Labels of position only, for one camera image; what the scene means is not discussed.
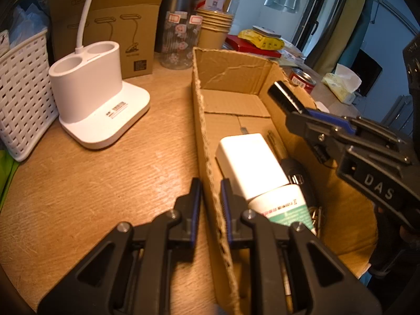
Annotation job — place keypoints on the black sliding door frame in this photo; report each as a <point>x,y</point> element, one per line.
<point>320,16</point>

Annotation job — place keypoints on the grey padded headboard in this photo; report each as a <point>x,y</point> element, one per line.
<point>398,111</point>

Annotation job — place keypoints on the black monitor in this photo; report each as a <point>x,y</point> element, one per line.
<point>370,72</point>

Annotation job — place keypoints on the white charger plug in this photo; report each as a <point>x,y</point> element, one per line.
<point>249,160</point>

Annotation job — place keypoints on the white desk lamp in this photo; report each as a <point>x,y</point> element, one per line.
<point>98,105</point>

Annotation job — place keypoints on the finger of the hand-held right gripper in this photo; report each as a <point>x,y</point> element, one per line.
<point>315,134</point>
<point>331,119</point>

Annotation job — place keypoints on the white plastic box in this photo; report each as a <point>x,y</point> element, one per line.
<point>292,51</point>

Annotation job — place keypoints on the pale plastic bag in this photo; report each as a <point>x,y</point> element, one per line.
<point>26,23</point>

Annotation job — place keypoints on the white earbuds case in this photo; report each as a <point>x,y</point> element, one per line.
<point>323,107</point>

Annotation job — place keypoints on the narrow yellow curtain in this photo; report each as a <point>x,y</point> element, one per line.
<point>347,23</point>

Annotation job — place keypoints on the patterned glass jar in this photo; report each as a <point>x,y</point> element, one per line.
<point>178,42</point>

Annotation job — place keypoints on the white medicine bottle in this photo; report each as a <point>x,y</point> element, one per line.
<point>282,203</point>

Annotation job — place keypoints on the lime green bag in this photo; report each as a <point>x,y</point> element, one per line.
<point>6,177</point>

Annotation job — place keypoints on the red book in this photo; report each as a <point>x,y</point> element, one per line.
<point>239,43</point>

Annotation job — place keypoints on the small black device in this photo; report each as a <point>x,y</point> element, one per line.
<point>285,95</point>

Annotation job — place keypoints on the stack of paper cups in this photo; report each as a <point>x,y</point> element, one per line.
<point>211,36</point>

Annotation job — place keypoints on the printed lamp carton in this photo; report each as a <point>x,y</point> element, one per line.
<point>137,39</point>

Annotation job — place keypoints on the white flat device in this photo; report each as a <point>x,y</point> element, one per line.
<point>267,32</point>

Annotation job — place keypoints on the red tin can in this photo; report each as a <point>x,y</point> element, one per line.
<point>303,83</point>

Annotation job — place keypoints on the metal key bunch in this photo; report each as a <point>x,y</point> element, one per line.
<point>316,216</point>

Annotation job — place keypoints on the cardboard box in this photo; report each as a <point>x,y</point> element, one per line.
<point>229,69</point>

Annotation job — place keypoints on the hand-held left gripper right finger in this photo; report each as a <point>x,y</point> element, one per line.
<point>226,213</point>

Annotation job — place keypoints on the yellow tissue pack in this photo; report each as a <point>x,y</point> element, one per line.
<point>341,88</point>

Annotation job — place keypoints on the teal curtain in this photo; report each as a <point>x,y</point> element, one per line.
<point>369,13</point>

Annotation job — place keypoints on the yellow snack packet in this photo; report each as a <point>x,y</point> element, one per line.
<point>262,42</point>

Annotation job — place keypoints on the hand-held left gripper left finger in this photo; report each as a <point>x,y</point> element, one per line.
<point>197,213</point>

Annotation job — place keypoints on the white woven plastic basket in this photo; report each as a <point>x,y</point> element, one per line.
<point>26,98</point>

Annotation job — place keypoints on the steel thermos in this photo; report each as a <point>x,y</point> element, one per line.
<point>177,0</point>

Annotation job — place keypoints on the black car key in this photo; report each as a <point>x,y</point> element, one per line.
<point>297,170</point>

